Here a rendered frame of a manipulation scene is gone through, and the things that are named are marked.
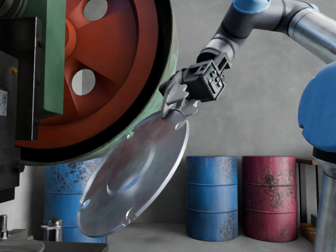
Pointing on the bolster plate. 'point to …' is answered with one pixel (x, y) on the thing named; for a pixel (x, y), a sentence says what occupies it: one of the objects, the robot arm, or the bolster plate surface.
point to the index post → (56, 234)
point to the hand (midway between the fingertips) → (164, 116)
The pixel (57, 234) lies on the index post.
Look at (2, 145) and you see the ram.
